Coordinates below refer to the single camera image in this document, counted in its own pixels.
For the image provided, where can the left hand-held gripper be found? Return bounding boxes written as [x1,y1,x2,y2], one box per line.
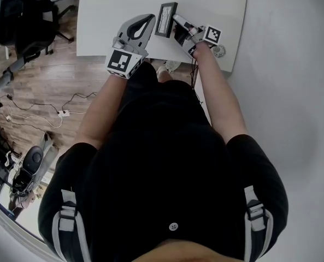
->
[106,13,157,80]

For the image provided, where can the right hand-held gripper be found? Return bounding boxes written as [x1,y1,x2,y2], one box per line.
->
[172,13,223,59]

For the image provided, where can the black picture frame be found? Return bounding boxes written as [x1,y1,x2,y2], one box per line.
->
[154,2,178,39]

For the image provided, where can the person's right forearm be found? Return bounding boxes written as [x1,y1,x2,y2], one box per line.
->
[193,41,249,146]

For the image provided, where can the person's left forearm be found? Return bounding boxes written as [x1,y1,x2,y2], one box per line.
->
[74,74,129,150]

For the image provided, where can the person's right white shoe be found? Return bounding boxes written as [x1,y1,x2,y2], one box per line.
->
[163,59,183,74]

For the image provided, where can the white table leg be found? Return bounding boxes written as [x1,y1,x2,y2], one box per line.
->
[193,64,212,126]

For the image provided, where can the black shorts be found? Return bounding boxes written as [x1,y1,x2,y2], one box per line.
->
[117,61,209,130]

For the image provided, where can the black shirt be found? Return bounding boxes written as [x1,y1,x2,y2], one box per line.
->
[37,118,290,262]

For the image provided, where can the grey and black office chair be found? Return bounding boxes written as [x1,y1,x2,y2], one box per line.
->
[0,134,59,201]

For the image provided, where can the person's face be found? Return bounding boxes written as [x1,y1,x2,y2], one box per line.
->
[131,239,250,262]

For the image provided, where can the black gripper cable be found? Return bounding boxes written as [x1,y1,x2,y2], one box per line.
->
[190,56,204,105]

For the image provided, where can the black floor cable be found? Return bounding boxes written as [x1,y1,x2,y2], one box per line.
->
[61,91,97,112]
[5,93,59,114]

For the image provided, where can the white floor cable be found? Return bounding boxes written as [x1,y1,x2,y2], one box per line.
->
[10,113,64,129]

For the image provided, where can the grey shoulder strap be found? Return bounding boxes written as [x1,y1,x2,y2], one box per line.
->
[51,189,91,262]
[243,184,274,262]

